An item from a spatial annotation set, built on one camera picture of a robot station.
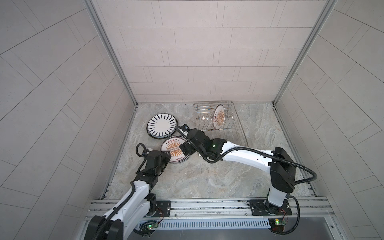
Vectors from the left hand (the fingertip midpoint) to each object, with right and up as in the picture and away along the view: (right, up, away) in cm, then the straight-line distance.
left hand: (173, 150), depth 86 cm
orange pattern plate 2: (+28, +19, +13) cm, 37 cm away
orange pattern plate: (-1, +2, +5) cm, 6 cm away
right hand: (+7, +6, -7) cm, 11 cm away
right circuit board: (+51, -30, -18) cm, 62 cm away
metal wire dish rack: (+37, +10, +13) cm, 41 cm away
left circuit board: (-5, -28, -21) cm, 36 cm away
